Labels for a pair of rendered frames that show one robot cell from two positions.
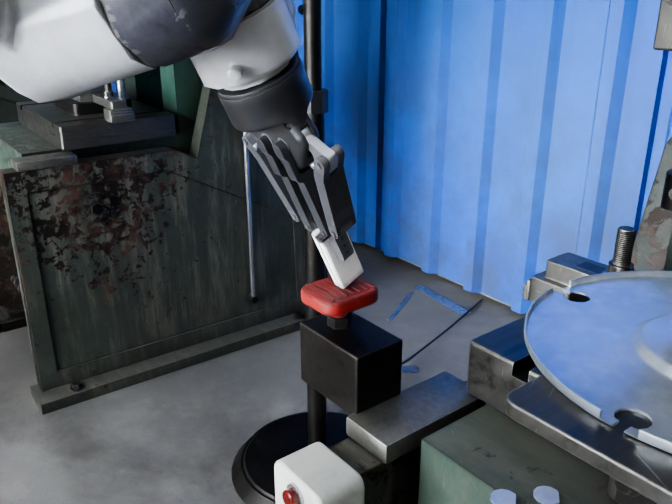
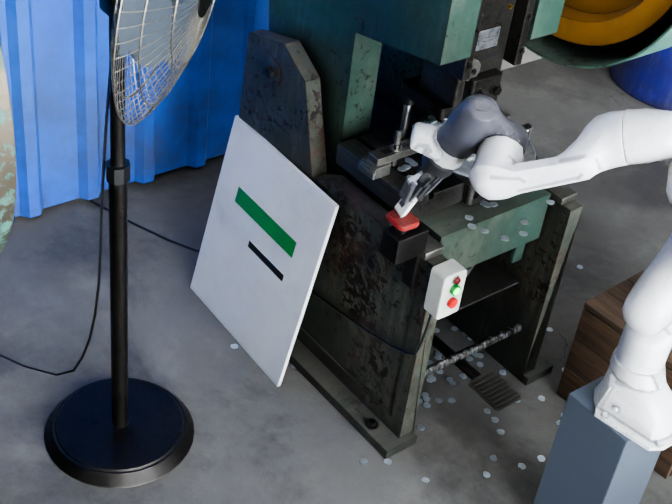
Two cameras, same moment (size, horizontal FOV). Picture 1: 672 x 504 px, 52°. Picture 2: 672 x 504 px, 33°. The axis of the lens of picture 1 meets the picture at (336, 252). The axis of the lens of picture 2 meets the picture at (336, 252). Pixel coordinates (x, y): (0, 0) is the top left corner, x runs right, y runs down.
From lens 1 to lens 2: 2.61 m
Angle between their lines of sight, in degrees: 81
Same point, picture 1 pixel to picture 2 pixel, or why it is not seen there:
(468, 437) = (439, 226)
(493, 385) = (420, 209)
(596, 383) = not seen: hidden behind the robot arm
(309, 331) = (404, 240)
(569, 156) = not seen: outside the picture
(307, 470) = (452, 270)
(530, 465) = (453, 217)
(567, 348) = not seen: hidden behind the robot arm
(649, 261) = (318, 136)
